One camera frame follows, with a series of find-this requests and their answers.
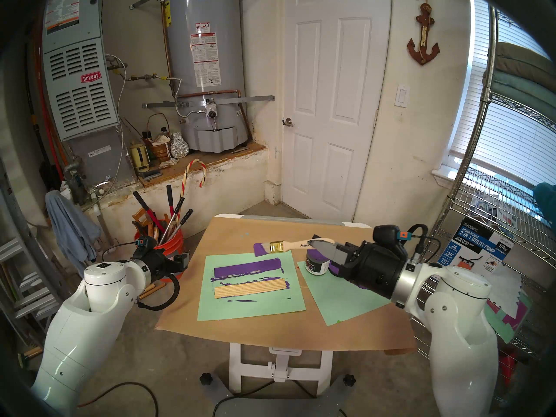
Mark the white light switch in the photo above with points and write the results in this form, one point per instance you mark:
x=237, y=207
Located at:
x=402, y=96

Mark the grey metal ladder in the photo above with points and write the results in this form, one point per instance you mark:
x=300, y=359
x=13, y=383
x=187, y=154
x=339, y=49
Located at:
x=17, y=255

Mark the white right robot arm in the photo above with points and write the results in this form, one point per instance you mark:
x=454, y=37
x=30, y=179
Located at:
x=460, y=333

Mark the yellow jug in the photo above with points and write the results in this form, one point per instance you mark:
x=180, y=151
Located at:
x=139, y=157

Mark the copper pipe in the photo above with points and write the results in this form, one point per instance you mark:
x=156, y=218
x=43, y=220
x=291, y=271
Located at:
x=208, y=92

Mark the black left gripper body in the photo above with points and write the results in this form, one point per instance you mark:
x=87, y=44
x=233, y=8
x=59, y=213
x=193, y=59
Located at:
x=160, y=266

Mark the printed newspaper stack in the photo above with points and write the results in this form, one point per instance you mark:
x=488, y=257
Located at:
x=499, y=210

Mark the white scalloped paper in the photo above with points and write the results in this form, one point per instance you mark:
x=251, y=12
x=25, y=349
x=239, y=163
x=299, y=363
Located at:
x=506, y=288

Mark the purple jar lid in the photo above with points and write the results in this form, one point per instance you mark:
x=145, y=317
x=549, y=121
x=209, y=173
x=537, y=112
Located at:
x=333, y=272

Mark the grey Bryant furnace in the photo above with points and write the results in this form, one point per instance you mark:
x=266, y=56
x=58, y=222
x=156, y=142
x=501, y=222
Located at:
x=78, y=107

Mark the blue hanging cloth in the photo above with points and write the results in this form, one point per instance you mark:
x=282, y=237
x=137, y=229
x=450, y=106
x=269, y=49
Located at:
x=69, y=229

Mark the white window sill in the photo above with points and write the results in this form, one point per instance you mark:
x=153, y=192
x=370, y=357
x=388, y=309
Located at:
x=443, y=177

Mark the white panel door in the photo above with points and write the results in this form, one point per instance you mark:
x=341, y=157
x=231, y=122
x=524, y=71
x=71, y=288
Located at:
x=334, y=160

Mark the teal green cushion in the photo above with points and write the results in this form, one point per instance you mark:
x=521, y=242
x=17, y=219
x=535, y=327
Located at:
x=517, y=92

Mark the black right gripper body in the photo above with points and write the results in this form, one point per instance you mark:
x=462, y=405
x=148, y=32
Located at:
x=373, y=268

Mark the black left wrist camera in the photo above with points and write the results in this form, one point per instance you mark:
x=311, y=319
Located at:
x=143, y=242

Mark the rusty anchor wall decoration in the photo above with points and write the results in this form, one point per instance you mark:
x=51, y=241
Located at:
x=425, y=29

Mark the light green paper sheet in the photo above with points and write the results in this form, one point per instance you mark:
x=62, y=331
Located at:
x=343, y=303
x=243, y=309

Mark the utility pump box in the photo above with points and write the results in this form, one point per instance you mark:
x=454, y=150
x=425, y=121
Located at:
x=478, y=246

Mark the grey water heater tank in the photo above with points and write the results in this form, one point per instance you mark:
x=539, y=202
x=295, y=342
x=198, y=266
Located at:
x=182, y=73

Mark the green paper stack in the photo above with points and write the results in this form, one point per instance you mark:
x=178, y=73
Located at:
x=499, y=329

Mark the red plastic object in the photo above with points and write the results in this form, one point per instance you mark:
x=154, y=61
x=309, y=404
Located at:
x=508, y=364

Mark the magenta paper sheet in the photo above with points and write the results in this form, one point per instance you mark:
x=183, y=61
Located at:
x=517, y=318

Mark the brown kraft paper cover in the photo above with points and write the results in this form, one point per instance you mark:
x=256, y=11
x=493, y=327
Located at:
x=260, y=333

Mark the wooden dowel sticks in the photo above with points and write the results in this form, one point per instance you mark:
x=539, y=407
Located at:
x=152, y=290

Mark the foil-wrapped bundle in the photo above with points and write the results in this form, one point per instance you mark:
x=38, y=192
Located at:
x=179, y=147

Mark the white window blinds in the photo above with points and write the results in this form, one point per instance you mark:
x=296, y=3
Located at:
x=512, y=147

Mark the purple paint jar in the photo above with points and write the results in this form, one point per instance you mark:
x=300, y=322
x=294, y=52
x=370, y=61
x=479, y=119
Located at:
x=315, y=266

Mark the grey-padded right gripper finger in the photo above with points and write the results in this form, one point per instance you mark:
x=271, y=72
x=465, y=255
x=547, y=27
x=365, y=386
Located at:
x=332, y=251
x=323, y=237

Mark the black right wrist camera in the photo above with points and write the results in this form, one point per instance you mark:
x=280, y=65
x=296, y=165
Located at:
x=388, y=236

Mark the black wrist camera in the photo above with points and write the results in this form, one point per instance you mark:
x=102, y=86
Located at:
x=388, y=236
x=143, y=242

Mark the olive green cushion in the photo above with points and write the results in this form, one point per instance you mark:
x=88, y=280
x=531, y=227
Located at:
x=525, y=60

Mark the wooden ledge board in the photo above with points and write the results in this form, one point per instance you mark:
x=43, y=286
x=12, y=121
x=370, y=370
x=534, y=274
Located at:
x=204, y=160

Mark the orange plastic bucket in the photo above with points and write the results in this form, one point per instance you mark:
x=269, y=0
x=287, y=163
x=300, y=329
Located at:
x=173, y=246

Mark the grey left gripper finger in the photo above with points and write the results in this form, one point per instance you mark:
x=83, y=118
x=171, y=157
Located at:
x=181, y=261

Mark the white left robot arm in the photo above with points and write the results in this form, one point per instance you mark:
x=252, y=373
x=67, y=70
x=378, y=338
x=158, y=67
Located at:
x=87, y=325

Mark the striped candy cane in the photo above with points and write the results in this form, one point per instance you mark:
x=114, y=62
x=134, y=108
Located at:
x=184, y=179

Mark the black-grip metal tool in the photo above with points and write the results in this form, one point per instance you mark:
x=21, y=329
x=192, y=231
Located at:
x=186, y=215
x=179, y=205

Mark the teal fabric object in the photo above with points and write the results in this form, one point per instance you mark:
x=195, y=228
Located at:
x=546, y=203

